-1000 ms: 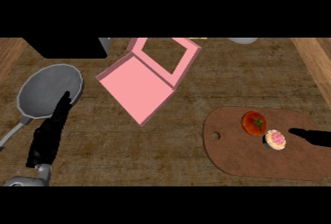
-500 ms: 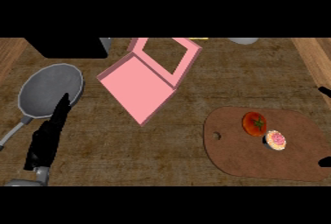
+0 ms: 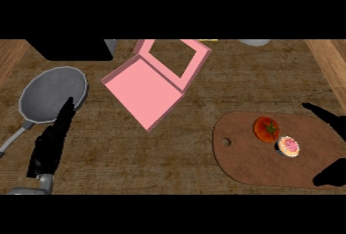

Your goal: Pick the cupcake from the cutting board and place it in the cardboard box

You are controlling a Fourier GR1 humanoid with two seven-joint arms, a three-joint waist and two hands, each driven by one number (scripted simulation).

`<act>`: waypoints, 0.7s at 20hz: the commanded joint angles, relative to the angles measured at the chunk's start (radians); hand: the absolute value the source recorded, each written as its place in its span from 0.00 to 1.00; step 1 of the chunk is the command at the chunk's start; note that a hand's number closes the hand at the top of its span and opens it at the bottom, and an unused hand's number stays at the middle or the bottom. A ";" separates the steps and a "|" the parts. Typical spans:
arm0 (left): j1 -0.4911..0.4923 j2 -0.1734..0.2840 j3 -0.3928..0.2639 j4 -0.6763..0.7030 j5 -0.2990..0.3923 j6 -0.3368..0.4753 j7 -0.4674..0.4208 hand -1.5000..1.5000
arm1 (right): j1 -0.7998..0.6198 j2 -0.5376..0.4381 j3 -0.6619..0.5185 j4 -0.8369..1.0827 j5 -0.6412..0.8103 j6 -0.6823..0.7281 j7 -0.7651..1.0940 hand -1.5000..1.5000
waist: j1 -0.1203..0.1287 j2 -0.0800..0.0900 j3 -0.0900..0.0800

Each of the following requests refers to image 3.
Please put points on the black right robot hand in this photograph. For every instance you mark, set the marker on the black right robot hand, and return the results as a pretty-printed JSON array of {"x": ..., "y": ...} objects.
[{"x": 331, "y": 122}]

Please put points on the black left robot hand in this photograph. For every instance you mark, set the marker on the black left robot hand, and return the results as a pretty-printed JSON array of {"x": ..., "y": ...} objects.
[{"x": 49, "y": 146}]

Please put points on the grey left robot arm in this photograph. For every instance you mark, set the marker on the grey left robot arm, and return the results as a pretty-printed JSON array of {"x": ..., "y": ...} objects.
[{"x": 39, "y": 186}]

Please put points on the brown wooden cutting board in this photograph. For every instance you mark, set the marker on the brown wooden cutting board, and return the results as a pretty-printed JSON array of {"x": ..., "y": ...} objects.
[{"x": 265, "y": 152}]

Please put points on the pink open box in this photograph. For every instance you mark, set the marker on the pink open box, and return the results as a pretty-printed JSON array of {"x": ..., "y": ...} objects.
[{"x": 151, "y": 88}]

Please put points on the red tomato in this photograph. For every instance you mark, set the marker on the red tomato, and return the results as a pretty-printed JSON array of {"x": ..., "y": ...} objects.
[{"x": 266, "y": 129}]

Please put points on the grey frying pan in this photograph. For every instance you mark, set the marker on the grey frying pan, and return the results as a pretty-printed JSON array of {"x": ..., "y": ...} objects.
[{"x": 50, "y": 96}]

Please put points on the pale grey round object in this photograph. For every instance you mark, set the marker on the pale grey round object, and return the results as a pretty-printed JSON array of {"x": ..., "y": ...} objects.
[{"x": 254, "y": 42}]

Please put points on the black appliance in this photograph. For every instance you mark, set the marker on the black appliance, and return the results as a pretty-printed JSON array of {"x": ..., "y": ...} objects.
[{"x": 71, "y": 48}]

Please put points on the grey metal object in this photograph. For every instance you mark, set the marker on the grey metal object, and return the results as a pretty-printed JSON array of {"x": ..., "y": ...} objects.
[{"x": 111, "y": 45}]

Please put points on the yellow object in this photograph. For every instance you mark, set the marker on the yellow object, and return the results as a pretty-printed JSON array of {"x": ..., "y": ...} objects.
[{"x": 207, "y": 40}]

